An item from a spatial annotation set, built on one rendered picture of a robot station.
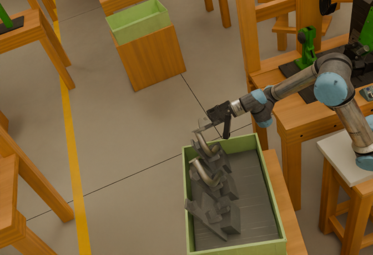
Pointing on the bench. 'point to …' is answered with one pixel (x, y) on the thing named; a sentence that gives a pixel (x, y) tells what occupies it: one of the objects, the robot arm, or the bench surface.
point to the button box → (366, 93)
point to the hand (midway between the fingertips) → (198, 132)
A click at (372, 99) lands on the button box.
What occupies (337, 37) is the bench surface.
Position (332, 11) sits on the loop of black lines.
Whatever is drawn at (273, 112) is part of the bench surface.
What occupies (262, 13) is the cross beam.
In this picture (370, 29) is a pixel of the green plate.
